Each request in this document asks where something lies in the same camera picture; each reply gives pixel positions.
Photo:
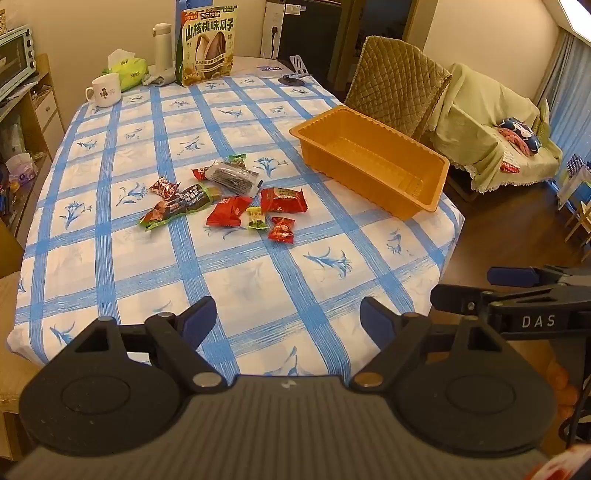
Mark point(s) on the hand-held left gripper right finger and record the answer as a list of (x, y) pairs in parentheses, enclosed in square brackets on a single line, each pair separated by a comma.
[(375, 318)]

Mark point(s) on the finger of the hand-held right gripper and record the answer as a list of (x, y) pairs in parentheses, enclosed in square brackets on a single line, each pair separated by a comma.
[(508, 276), (455, 297)]

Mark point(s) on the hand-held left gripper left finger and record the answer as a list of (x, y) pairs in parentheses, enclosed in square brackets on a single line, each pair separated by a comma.
[(199, 319)]

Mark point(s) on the plain red snack packet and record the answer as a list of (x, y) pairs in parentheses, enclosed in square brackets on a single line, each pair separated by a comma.
[(229, 211)]

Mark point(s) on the yellow-green candy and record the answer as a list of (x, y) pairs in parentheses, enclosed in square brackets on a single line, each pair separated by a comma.
[(256, 219)]

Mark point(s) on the long dark green snack pack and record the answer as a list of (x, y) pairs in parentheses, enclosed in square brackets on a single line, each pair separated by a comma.
[(182, 205)]

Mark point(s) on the small red candy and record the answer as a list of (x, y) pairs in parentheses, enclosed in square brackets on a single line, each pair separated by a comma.
[(282, 229)]

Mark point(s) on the red-brown candy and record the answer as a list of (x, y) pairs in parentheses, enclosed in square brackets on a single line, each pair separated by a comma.
[(164, 188)]

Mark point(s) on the grey seaweed snack pack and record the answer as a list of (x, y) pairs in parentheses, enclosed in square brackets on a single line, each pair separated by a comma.
[(233, 178)]

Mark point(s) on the small red snack wrapper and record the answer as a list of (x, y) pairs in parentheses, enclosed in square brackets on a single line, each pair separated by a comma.
[(200, 173)]

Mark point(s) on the red snack packet with label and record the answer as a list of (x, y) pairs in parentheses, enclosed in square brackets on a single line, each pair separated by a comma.
[(284, 200)]

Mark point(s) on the orange plastic tray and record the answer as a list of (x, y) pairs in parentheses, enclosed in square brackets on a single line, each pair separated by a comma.
[(369, 159)]

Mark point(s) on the small green snack wrapper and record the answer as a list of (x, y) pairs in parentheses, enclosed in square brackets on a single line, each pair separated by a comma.
[(236, 159)]

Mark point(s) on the orange rounded object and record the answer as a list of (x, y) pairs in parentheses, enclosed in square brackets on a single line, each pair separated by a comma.
[(561, 383)]

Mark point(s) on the blue checked tablecloth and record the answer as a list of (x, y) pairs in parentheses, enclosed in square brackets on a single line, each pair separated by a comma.
[(138, 277)]

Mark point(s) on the wooden stool with checked cloth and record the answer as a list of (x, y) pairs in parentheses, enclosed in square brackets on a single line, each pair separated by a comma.
[(577, 194)]

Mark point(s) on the pink striped cloth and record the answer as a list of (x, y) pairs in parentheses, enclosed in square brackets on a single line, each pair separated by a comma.
[(510, 138)]

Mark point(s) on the blue patterned cushion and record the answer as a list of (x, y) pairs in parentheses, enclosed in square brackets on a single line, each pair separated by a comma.
[(521, 131)]

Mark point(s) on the sofa with pale green cover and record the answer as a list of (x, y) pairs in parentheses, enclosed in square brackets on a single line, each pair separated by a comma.
[(475, 120)]

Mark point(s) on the beige sofa pillow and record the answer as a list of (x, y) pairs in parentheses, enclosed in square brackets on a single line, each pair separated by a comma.
[(544, 120)]

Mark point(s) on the blue curtain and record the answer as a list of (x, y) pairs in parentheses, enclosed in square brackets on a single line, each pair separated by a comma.
[(563, 92)]

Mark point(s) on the chair with quilted cover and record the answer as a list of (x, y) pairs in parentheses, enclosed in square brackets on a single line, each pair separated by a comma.
[(392, 87)]

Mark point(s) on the pink bag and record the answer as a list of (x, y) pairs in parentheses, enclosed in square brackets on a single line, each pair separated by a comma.
[(21, 168)]

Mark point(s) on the grey cloth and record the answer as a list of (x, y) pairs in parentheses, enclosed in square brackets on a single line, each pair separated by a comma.
[(156, 77)]

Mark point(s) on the white mug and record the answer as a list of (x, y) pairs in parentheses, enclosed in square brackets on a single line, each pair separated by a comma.
[(107, 91)]

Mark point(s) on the wooden shelf cabinet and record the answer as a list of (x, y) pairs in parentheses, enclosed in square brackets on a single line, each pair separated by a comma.
[(39, 120)]

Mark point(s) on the phone stand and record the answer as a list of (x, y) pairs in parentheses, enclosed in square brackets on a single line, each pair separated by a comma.
[(295, 74)]

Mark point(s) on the small blue-white card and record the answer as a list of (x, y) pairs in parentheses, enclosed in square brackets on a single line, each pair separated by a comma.
[(268, 71)]

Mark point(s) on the green tissue pack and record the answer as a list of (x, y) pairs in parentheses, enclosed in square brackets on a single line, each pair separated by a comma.
[(127, 69)]

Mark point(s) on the large sunflower seed bag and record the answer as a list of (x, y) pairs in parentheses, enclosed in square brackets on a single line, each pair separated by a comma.
[(207, 46)]

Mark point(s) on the white thermos bottle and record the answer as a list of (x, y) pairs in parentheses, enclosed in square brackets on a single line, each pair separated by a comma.
[(163, 46)]

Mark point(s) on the black cabinet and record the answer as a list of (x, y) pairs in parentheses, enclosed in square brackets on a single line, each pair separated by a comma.
[(309, 32)]

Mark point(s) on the toaster oven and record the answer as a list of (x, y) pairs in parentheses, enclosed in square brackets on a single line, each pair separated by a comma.
[(14, 60)]

